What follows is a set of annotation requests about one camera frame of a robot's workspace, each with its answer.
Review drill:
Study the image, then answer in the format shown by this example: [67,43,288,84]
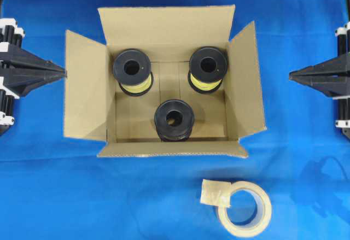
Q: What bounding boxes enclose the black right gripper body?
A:
[335,22,349,139]

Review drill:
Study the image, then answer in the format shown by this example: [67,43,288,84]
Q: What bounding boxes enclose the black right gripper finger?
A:
[289,53,349,78]
[289,76,349,97]

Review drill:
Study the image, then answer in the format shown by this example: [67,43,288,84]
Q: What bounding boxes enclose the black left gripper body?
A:
[1,18,25,136]

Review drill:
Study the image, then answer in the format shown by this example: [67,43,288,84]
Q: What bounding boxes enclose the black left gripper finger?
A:
[1,68,67,98]
[1,44,66,73]

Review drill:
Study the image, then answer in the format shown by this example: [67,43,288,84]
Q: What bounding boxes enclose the brown cardboard box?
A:
[63,5,266,158]

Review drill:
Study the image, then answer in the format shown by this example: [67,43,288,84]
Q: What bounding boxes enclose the black spool front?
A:
[154,99,195,142]

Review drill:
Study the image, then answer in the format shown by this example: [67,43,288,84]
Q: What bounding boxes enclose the beige packing tape roll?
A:
[200,179,272,238]

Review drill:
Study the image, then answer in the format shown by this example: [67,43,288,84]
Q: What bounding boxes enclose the black spool yellow wire left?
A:
[112,48,154,97]

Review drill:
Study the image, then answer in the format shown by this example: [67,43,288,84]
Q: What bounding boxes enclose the black spool yellow wire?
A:
[112,48,154,97]
[187,46,228,95]

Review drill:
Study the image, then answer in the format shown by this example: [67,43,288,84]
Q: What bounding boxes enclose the black spool yellow wire right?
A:
[187,46,228,95]

